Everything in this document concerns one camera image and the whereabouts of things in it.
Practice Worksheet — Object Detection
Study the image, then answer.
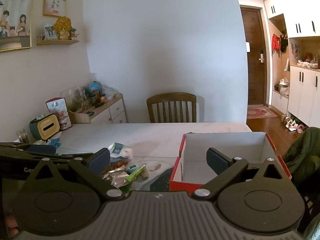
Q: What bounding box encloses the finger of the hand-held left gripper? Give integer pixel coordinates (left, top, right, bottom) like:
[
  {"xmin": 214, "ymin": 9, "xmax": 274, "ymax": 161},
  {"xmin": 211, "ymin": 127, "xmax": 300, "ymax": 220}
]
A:
[
  {"xmin": 0, "ymin": 149, "xmax": 95, "ymax": 161},
  {"xmin": 0, "ymin": 142, "xmax": 58, "ymax": 156}
]

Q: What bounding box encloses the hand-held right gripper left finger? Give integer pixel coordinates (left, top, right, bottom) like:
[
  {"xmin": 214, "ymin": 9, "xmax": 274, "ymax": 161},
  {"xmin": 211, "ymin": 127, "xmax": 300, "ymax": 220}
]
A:
[{"xmin": 24, "ymin": 148, "xmax": 123, "ymax": 202}]

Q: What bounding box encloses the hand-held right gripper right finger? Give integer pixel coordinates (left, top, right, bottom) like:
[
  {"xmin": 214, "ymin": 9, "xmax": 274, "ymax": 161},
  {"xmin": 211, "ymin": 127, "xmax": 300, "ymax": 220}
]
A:
[{"xmin": 192, "ymin": 147, "xmax": 296, "ymax": 202}]

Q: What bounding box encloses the white cardboard box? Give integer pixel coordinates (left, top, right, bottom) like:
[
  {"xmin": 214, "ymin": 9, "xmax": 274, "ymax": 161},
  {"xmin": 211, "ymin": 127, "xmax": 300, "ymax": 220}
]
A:
[{"xmin": 169, "ymin": 132, "xmax": 292, "ymax": 193}]

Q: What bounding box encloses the clear wrapper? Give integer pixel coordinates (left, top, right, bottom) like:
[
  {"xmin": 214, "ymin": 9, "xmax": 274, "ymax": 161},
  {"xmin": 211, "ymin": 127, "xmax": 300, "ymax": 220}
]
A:
[{"xmin": 102, "ymin": 167, "xmax": 131, "ymax": 188}]

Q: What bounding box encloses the green packet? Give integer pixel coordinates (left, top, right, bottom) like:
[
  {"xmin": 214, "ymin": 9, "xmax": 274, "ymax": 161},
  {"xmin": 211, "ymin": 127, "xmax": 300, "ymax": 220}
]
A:
[{"xmin": 126, "ymin": 164, "xmax": 146, "ymax": 182}]

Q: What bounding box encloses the person's left hand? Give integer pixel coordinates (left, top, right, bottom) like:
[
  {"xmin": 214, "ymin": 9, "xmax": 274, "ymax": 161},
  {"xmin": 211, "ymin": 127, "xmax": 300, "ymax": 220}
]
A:
[{"xmin": 4, "ymin": 214, "xmax": 20, "ymax": 233}]

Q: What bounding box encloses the glass jar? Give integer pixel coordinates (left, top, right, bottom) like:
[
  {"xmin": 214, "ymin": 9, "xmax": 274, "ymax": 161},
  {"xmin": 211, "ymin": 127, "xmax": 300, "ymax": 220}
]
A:
[{"xmin": 16, "ymin": 129, "xmax": 29, "ymax": 144}]

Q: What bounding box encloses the green and yellow tissue box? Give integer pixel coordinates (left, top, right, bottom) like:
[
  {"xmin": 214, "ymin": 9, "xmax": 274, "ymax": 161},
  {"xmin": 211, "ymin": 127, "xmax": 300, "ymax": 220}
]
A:
[{"xmin": 29, "ymin": 113, "xmax": 61, "ymax": 141}]

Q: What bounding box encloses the red and white bag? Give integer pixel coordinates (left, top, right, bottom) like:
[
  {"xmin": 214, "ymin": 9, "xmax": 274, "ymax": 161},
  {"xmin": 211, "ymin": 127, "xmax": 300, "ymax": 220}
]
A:
[{"xmin": 45, "ymin": 97, "xmax": 73, "ymax": 131}]

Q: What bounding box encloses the brown paper box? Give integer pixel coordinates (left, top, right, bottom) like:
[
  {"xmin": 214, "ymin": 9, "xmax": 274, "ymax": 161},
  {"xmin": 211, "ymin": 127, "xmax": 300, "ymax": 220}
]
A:
[{"xmin": 68, "ymin": 110, "xmax": 92, "ymax": 124}]

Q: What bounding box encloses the white drawer cabinet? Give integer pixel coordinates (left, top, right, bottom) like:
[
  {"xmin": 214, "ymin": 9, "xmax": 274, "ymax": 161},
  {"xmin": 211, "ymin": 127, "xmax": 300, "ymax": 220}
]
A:
[{"xmin": 67, "ymin": 93, "xmax": 128, "ymax": 124}]

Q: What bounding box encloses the dark round mat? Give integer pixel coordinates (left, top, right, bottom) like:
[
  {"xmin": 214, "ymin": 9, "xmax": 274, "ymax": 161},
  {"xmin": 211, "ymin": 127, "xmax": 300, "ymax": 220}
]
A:
[{"xmin": 149, "ymin": 167, "xmax": 173, "ymax": 193}]

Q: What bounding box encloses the red patterned rug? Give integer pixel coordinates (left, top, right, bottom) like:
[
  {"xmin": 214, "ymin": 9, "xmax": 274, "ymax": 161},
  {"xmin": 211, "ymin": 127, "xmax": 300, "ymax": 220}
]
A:
[{"xmin": 247, "ymin": 106, "xmax": 278, "ymax": 120}]

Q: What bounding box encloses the wooden slat-back chair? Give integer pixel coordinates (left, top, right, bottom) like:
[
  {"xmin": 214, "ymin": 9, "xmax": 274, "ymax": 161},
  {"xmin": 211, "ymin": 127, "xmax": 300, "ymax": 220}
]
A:
[{"xmin": 146, "ymin": 92, "xmax": 197, "ymax": 123}]

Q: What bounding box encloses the blue globe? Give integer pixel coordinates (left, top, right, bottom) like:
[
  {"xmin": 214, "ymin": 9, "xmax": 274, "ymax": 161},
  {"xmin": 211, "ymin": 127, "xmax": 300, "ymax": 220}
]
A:
[{"xmin": 86, "ymin": 81, "xmax": 102, "ymax": 95}]

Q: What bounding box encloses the row of shoes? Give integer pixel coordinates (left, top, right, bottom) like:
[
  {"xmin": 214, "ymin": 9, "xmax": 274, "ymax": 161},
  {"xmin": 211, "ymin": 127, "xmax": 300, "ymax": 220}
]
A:
[{"xmin": 280, "ymin": 114, "xmax": 308, "ymax": 133}]

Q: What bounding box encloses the green jacket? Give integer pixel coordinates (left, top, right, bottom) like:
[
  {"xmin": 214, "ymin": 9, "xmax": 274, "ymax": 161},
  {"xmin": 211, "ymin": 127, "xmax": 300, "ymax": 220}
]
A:
[{"xmin": 282, "ymin": 127, "xmax": 320, "ymax": 189}]

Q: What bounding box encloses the white plastic bag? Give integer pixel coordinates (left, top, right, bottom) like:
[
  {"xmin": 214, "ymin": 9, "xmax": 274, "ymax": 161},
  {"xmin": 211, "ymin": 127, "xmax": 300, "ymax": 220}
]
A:
[{"xmin": 278, "ymin": 78, "xmax": 290, "ymax": 96}]

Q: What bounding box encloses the brown door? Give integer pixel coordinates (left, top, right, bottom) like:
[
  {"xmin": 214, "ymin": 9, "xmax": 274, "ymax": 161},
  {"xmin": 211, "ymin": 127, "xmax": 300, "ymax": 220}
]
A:
[{"xmin": 240, "ymin": 6, "xmax": 266, "ymax": 105}]

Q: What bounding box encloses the tall white shoe cabinet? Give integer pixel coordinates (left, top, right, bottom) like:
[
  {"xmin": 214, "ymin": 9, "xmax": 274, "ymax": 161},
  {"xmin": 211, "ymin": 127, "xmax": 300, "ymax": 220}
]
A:
[{"xmin": 263, "ymin": 0, "xmax": 320, "ymax": 131}]

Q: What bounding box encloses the yellow flower ornament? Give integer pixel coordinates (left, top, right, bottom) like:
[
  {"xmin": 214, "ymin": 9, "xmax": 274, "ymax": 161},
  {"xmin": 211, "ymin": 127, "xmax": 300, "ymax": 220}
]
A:
[{"xmin": 54, "ymin": 16, "xmax": 73, "ymax": 40}]

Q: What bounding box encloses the red hanging garment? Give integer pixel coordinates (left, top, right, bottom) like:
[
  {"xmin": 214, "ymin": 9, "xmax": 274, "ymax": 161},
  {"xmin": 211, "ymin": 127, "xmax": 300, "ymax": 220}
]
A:
[{"xmin": 272, "ymin": 34, "xmax": 281, "ymax": 53}]

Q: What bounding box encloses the large framed family picture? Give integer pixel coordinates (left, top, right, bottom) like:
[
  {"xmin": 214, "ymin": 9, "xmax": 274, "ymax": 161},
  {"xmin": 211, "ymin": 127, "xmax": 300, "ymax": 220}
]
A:
[{"xmin": 0, "ymin": 0, "xmax": 34, "ymax": 52}]

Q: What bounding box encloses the black hanging bag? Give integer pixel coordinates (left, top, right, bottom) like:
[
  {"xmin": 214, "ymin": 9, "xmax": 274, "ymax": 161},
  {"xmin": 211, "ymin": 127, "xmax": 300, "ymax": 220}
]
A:
[{"xmin": 280, "ymin": 31, "xmax": 289, "ymax": 53}]

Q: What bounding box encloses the small framed picture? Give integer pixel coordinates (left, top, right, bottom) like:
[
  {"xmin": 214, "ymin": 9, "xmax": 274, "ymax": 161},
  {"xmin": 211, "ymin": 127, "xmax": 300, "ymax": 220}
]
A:
[{"xmin": 42, "ymin": 0, "xmax": 67, "ymax": 18}]

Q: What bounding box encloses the wooden wall shelf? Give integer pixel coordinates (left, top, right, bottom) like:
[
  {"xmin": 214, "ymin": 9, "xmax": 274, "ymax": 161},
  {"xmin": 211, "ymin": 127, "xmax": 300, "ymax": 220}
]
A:
[{"xmin": 37, "ymin": 39, "xmax": 80, "ymax": 46}]

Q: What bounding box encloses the small photo frame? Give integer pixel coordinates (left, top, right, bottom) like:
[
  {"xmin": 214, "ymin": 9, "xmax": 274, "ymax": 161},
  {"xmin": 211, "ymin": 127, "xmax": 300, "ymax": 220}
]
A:
[{"xmin": 42, "ymin": 24, "xmax": 56, "ymax": 40}]

